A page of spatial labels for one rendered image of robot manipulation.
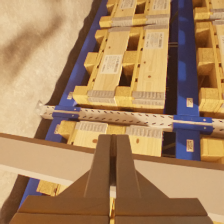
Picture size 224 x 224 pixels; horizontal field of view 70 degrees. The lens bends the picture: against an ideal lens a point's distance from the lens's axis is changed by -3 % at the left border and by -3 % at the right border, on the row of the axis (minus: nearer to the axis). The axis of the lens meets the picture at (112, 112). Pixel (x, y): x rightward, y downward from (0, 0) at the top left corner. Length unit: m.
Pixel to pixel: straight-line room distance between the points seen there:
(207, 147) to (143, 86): 0.55
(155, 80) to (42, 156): 1.04
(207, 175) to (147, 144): 0.78
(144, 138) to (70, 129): 0.49
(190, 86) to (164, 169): 1.10
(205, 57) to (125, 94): 0.63
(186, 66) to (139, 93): 0.45
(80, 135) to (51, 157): 0.84
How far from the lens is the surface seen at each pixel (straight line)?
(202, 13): 1.81
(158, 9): 1.88
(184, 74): 1.34
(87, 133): 1.07
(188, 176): 0.21
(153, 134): 0.99
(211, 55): 1.41
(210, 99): 1.16
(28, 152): 0.27
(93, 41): 1.77
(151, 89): 1.16
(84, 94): 1.25
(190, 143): 1.07
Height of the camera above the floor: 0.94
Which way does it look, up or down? 16 degrees down
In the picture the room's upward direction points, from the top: 95 degrees clockwise
